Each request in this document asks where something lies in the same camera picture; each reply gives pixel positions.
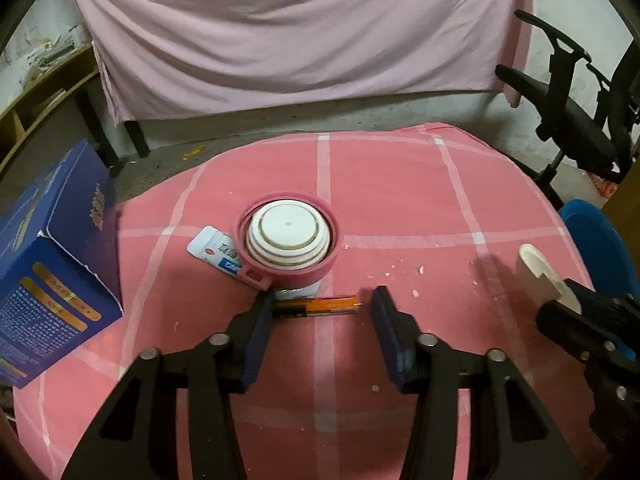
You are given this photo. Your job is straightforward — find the blue stool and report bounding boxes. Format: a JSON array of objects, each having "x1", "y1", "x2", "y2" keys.
[{"x1": 559, "y1": 199, "x2": 635, "y2": 306}]

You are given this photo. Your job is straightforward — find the brown wooden board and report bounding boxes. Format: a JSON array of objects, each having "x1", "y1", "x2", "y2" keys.
[{"x1": 602, "y1": 160, "x2": 640, "y2": 241}]

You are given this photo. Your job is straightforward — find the black office chair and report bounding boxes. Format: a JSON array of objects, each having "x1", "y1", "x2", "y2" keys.
[{"x1": 494, "y1": 9, "x2": 640, "y2": 208}]

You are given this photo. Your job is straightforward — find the wooden shelf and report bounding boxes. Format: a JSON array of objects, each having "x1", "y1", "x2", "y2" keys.
[{"x1": 0, "y1": 42, "x2": 101, "y2": 171}]

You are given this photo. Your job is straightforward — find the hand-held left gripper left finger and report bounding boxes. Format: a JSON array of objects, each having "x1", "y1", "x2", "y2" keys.
[{"x1": 60, "y1": 294, "x2": 275, "y2": 480}]

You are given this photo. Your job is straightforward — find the pile of papers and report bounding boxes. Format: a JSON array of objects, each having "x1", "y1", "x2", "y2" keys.
[{"x1": 20, "y1": 22, "x2": 91, "y2": 73}]

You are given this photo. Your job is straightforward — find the pink collapsible cup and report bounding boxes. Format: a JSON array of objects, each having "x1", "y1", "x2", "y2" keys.
[{"x1": 236, "y1": 191, "x2": 341, "y2": 292}]

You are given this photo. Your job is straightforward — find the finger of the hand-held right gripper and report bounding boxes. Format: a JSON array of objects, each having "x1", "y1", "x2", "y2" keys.
[
  {"x1": 535, "y1": 299, "x2": 633, "y2": 362},
  {"x1": 564, "y1": 279, "x2": 640, "y2": 317}
]

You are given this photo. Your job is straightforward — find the cream plastic piece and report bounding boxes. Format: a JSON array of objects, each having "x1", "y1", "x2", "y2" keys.
[{"x1": 517, "y1": 243, "x2": 583, "y2": 316}]

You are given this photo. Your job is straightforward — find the blue cardboard box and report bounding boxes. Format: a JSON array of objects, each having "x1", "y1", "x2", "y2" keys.
[{"x1": 0, "y1": 139, "x2": 124, "y2": 390}]

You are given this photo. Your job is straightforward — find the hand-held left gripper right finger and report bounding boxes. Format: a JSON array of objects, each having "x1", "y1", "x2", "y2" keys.
[{"x1": 370, "y1": 286, "x2": 583, "y2": 480}]

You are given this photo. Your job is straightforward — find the black table leg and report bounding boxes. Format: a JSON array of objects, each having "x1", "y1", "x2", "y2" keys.
[{"x1": 124, "y1": 120, "x2": 151, "y2": 157}]

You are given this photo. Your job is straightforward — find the blue white flat packet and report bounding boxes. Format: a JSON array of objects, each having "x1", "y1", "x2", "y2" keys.
[{"x1": 187, "y1": 226, "x2": 256, "y2": 286}]

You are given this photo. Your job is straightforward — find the pink hanging sheet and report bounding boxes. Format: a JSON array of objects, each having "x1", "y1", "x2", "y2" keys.
[{"x1": 65, "y1": 0, "x2": 541, "y2": 126}]

